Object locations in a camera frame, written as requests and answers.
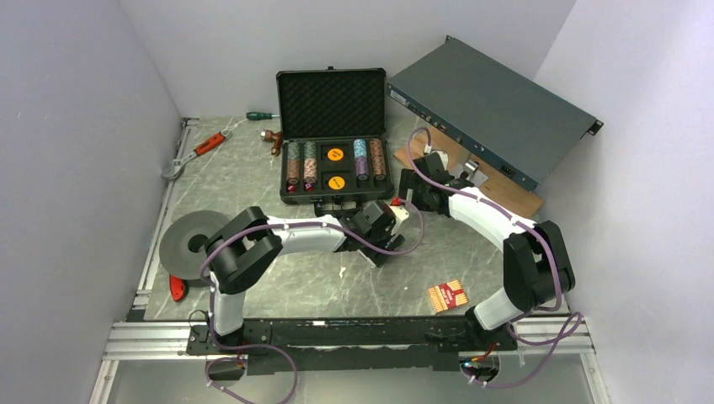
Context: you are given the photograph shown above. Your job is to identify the yellow big blind button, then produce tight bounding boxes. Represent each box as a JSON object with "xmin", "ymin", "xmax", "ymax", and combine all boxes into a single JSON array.
[{"xmin": 327, "ymin": 175, "xmax": 346, "ymax": 190}]

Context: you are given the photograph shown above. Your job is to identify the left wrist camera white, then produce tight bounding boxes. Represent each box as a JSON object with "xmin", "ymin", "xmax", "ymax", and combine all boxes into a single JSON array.
[{"xmin": 390, "ymin": 198, "xmax": 410, "ymax": 233}]

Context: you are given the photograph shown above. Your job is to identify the orange chip stack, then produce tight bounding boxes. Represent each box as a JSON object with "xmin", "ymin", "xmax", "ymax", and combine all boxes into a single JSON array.
[{"xmin": 303, "ymin": 157, "xmax": 317, "ymax": 183}]

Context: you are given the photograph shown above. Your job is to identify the black poker set case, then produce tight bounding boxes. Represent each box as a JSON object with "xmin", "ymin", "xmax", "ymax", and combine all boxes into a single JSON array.
[{"xmin": 276, "ymin": 67, "xmax": 395, "ymax": 211}]

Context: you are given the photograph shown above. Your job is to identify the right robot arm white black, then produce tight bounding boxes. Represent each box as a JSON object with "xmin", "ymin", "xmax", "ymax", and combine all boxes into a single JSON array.
[{"xmin": 399, "ymin": 153, "xmax": 576, "ymax": 349}]

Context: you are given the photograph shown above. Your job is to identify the grey perforated metal disc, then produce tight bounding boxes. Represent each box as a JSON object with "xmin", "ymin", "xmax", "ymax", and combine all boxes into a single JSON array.
[{"xmin": 159, "ymin": 210, "xmax": 229, "ymax": 288}]

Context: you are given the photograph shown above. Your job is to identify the copper pipe fitting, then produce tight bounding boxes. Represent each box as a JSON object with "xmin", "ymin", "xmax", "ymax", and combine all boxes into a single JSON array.
[{"xmin": 261, "ymin": 130, "xmax": 283, "ymax": 157}]

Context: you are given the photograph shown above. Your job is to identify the purple chips in case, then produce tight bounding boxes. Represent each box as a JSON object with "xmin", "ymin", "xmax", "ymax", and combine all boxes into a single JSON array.
[{"xmin": 354, "ymin": 156, "xmax": 370, "ymax": 181}]

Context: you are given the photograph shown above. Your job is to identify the metal bracket block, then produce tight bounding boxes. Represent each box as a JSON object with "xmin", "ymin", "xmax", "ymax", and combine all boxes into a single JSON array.
[{"xmin": 450, "ymin": 160, "xmax": 488, "ymax": 187}]

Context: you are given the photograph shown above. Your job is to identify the aluminium rail left edge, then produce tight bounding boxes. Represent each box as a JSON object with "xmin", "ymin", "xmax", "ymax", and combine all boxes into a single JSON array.
[{"xmin": 131, "ymin": 118, "xmax": 200, "ymax": 311}]

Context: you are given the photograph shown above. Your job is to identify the wooden board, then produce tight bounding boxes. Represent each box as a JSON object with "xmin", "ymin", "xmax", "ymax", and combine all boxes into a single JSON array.
[{"xmin": 429, "ymin": 129, "xmax": 545, "ymax": 218}]

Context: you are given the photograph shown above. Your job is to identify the blue yellow chips in case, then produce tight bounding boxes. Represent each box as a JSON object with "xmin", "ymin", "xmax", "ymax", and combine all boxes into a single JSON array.
[{"xmin": 287, "ymin": 142, "xmax": 301, "ymax": 165}]

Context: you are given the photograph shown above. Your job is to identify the red handled adjustable wrench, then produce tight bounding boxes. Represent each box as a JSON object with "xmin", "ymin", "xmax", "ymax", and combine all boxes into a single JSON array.
[{"xmin": 162, "ymin": 130, "xmax": 231, "ymax": 180}]

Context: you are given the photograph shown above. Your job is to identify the red playing card deck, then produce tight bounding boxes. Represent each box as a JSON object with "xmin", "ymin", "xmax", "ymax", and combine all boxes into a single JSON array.
[{"xmin": 426, "ymin": 279, "xmax": 469, "ymax": 314}]

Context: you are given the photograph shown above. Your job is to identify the orange chips right slot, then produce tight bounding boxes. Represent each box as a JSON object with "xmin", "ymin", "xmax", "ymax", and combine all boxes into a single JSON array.
[{"xmin": 369, "ymin": 139, "xmax": 386, "ymax": 181}]

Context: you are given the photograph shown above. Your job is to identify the blue yellow chip stack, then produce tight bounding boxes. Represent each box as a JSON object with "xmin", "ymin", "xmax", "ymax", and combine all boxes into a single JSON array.
[{"xmin": 303, "ymin": 141, "xmax": 317, "ymax": 160}]

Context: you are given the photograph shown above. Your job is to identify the grey rack server unit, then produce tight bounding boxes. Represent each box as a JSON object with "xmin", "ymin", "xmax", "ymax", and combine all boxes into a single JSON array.
[{"xmin": 387, "ymin": 37, "xmax": 604, "ymax": 191}]

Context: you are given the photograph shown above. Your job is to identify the red object under disc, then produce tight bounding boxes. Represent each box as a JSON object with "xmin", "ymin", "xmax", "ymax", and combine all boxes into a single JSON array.
[{"xmin": 169, "ymin": 275, "xmax": 189, "ymax": 302}]

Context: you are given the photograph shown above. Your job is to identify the orange chips slot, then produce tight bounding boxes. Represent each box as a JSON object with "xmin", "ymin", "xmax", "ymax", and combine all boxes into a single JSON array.
[
  {"xmin": 286, "ymin": 159, "xmax": 301, "ymax": 186},
  {"xmin": 369, "ymin": 139, "xmax": 386, "ymax": 181}
]

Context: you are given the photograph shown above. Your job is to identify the orange chips left slot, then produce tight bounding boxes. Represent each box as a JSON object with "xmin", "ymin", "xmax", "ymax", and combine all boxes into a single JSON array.
[{"xmin": 286, "ymin": 159, "xmax": 301, "ymax": 186}]

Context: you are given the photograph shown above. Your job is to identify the green handled screwdriver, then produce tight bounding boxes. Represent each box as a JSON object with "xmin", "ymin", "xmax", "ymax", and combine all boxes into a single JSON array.
[{"xmin": 246, "ymin": 111, "xmax": 279, "ymax": 121}]

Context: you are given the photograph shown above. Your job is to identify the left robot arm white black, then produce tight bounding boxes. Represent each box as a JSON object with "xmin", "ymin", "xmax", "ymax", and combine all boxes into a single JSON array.
[{"xmin": 200, "ymin": 201, "xmax": 410, "ymax": 354}]

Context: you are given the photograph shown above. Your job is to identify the yellow small blind button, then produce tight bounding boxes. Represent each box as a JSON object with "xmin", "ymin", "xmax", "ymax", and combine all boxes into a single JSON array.
[{"xmin": 326, "ymin": 147, "xmax": 344, "ymax": 162}]

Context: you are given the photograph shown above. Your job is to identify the light blue chips in case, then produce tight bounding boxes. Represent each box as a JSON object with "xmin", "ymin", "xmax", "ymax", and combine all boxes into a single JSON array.
[{"xmin": 353, "ymin": 139, "xmax": 367, "ymax": 159}]

